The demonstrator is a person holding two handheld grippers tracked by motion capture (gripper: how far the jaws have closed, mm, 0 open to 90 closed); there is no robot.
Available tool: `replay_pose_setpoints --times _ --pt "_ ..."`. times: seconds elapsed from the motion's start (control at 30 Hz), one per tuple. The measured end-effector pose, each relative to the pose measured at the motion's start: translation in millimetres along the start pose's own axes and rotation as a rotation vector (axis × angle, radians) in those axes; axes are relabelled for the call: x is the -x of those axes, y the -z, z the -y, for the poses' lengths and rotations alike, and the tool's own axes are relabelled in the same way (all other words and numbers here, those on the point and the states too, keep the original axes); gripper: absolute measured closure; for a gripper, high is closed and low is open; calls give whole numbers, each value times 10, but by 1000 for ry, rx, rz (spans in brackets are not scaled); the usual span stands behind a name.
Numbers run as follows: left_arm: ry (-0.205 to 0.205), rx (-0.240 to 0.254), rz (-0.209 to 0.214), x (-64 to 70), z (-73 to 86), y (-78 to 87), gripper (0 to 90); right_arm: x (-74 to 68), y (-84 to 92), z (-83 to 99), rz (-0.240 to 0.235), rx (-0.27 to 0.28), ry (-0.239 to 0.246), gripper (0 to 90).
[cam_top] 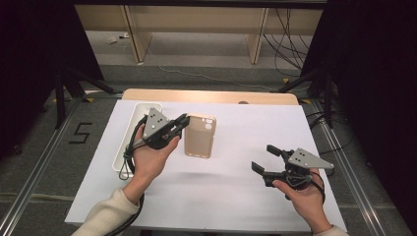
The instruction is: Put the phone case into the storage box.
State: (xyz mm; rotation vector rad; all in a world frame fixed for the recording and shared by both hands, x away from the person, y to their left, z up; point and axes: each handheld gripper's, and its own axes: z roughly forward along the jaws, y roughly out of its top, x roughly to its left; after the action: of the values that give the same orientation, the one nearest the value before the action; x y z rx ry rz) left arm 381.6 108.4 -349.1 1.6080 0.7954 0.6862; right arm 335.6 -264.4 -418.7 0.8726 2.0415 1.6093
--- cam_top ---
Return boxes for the black curtain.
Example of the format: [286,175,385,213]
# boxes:
[299,0,417,228]
[0,0,106,160]

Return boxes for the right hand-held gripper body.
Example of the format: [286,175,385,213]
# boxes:
[262,147,335,192]

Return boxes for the light wooden shelf unit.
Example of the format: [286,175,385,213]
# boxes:
[74,4,325,65]

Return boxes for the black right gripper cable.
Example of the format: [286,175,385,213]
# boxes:
[306,170,327,205]

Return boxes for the black floor cables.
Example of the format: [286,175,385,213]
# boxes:
[306,109,354,178]

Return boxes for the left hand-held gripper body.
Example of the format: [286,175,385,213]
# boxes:
[142,106,183,150]

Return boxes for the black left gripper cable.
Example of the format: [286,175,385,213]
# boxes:
[107,114,149,236]

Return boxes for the beige phone case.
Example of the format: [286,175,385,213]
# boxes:
[183,112,217,160]

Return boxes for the white table cover sheet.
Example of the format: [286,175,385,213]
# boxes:
[64,98,348,234]

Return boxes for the person's right hand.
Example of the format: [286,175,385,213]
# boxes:
[271,168,329,229]

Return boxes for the white plastic storage bin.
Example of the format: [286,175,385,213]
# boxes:
[111,101,164,175]

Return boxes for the aluminium floor rail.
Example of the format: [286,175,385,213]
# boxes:
[309,97,388,236]
[0,96,84,236]

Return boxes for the person's left hand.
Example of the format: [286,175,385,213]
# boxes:
[131,124,182,198]

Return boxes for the bundle of black cables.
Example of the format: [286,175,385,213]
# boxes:
[263,8,313,79]

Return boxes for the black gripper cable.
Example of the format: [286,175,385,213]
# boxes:
[107,114,149,236]
[306,170,327,205]

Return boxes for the black metal stand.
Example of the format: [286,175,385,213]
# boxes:
[276,67,336,130]
[53,67,124,130]

